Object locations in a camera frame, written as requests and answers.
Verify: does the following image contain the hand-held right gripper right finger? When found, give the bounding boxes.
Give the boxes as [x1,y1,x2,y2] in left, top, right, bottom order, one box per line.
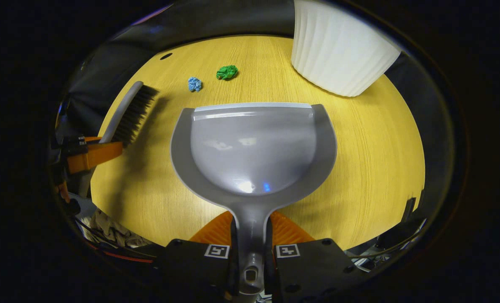
[265,210,362,303]

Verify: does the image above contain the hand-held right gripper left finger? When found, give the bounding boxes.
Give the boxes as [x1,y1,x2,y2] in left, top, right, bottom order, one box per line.
[161,210,239,303]

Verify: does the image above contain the green paper ball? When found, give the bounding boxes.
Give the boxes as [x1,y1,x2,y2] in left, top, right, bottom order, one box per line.
[216,65,239,81]

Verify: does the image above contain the patterned beige cloth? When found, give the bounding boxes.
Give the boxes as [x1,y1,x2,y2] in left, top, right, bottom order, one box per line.
[89,208,152,249]

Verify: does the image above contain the grey plastic dustpan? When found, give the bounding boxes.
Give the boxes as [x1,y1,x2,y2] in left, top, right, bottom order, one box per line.
[170,102,338,296]

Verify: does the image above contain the small grey broom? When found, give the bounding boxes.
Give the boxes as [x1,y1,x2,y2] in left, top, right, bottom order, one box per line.
[100,81,160,148]

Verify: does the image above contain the white ribbed garbage bin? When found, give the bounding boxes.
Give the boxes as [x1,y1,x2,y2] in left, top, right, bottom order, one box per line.
[291,0,402,98]

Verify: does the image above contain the wooden desktop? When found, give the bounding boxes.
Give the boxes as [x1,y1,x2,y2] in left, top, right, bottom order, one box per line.
[89,35,426,252]

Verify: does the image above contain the red and black cables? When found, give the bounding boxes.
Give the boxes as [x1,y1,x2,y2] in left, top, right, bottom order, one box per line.
[74,217,160,265]

